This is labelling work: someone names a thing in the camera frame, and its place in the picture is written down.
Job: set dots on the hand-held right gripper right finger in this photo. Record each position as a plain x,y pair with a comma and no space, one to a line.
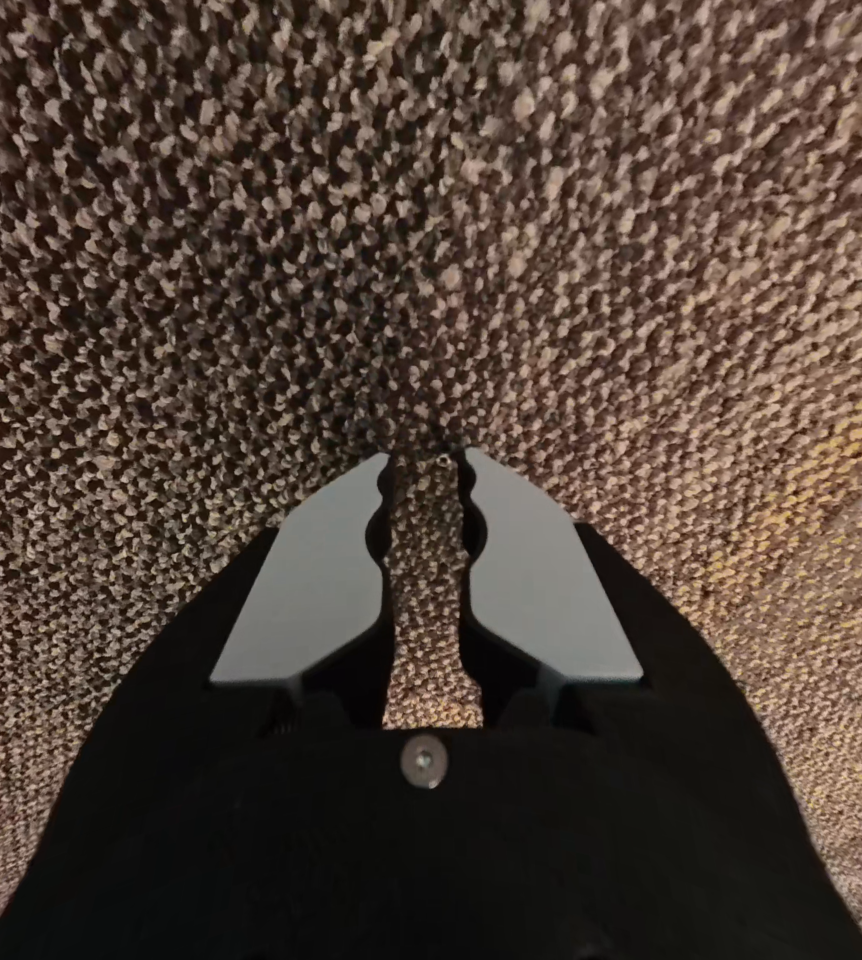
551,592

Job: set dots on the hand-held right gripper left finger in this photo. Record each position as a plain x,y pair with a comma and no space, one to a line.
303,592

